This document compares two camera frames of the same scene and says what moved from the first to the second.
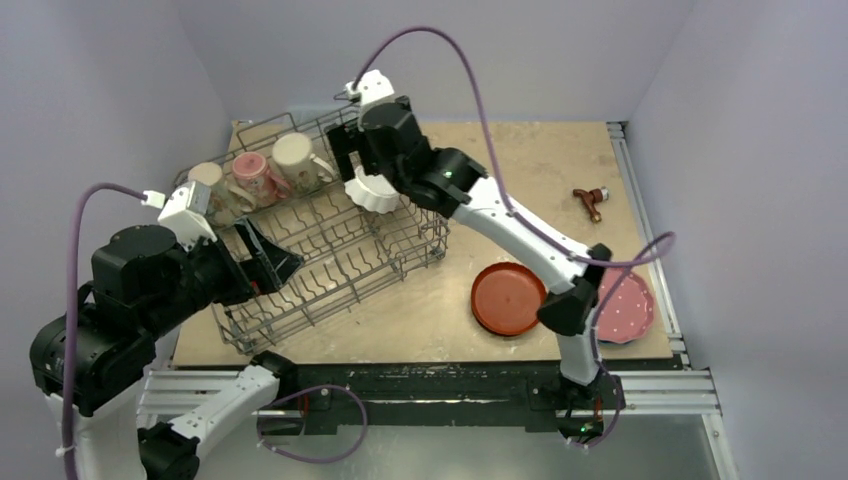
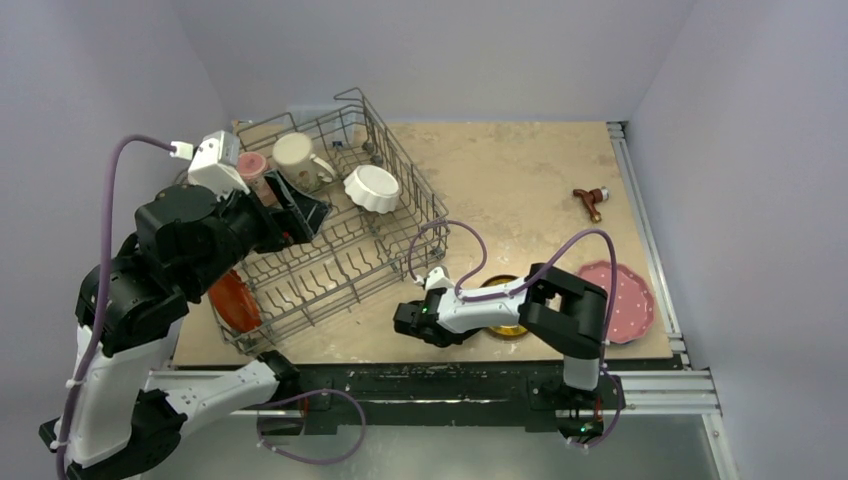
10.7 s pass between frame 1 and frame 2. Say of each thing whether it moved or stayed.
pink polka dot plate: stayed
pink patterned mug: stayed
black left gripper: moved
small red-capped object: stayed
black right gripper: moved
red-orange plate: moved
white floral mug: stayed
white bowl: stayed
